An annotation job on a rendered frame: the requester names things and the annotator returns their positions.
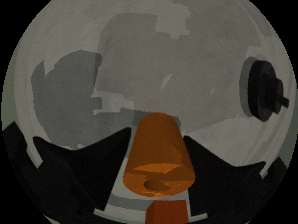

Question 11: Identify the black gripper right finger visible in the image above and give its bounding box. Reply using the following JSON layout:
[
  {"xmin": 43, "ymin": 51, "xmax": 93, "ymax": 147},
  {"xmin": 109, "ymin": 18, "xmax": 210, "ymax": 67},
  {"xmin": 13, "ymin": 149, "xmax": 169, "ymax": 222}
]
[{"xmin": 182, "ymin": 135, "xmax": 266, "ymax": 216}]

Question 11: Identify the orange knob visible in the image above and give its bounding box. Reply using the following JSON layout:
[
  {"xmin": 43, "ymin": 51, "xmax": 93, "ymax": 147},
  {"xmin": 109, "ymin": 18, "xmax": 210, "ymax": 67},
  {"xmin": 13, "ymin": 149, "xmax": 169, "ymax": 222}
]
[{"xmin": 122, "ymin": 113, "xmax": 196, "ymax": 197}]

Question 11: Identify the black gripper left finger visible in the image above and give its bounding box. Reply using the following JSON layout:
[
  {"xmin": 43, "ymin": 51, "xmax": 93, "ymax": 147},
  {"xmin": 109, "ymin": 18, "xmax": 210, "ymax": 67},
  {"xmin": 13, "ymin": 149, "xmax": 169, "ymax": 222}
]
[{"xmin": 32, "ymin": 127, "xmax": 132, "ymax": 210}]

